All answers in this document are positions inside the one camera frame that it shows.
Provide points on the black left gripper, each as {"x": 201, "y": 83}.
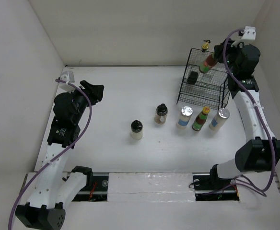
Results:
{"x": 94, "y": 91}

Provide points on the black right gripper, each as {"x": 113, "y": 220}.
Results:
{"x": 218, "y": 51}

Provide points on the yellow cap sauce bottle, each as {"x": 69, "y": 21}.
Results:
{"x": 208, "y": 64}
{"x": 201, "y": 119}

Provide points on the glass oil bottle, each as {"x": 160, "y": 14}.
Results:
{"x": 202, "y": 54}
{"x": 208, "y": 78}

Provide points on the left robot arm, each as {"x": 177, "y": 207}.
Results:
{"x": 63, "y": 136}

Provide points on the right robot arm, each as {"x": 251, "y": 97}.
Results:
{"x": 261, "y": 150}

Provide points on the white spice jar black cap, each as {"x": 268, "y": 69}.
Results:
{"x": 136, "y": 130}

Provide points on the blue label silver cap jar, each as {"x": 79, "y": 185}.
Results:
{"x": 185, "y": 116}

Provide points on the right blue label jar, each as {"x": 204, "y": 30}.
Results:
{"x": 219, "y": 119}

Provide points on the brown spice jar black cap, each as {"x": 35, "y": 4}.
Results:
{"x": 161, "y": 114}

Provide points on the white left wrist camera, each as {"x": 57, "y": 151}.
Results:
{"x": 67, "y": 77}

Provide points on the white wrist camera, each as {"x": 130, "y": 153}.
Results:
{"x": 67, "y": 77}
{"x": 248, "y": 34}

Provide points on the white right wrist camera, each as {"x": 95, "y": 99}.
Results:
{"x": 248, "y": 34}

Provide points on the black wire rack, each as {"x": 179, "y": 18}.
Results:
{"x": 216, "y": 96}

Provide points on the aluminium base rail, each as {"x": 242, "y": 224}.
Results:
{"x": 154, "y": 185}

